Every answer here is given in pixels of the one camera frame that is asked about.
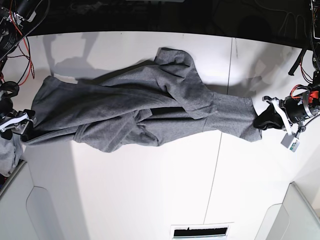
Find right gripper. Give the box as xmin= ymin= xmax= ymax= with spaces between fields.
xmin=0 ymin=90 xmax=37 ymax=139

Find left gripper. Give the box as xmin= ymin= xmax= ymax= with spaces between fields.
xmin=253 ymin=90 xmax=320 ymax=132

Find dark grey t-shirt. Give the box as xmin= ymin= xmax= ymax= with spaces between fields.
xmin=21 ymin=48 xmax=262 ymax=153

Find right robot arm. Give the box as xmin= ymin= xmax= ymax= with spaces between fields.
xmin=0 ymin=0 xmax=51 ymax=140

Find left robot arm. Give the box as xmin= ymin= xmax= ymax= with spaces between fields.
xmin=253 ymin=0 xmax=320 ymax=133

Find light grey clothes pile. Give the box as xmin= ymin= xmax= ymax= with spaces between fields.
xmin=0 ymin=134 xmax=23 ymax=177

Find left white bin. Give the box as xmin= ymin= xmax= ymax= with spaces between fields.
xmin=0 ymin=161 xmax=65 ymax=240

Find white bin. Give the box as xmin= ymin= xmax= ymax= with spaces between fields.
xmin=0 ymin=161 xmax=65 ymax=240
xmin=255 ymin=182 xmax=320 ymax=240

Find right white bin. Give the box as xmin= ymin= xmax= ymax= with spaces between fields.
xmin=255 ymin=182 xmax=320 ymax=240

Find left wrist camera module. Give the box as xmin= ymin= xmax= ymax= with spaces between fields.
xmin=281 ymin=133 xmax=300 ymax=153

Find white background cables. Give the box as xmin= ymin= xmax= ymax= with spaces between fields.
xmin=252 ymin=0 xmax=313 ymax=46

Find white table cable slot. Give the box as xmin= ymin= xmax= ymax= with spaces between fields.
xmin=169 ymin=222 xmax=234 ymax=240

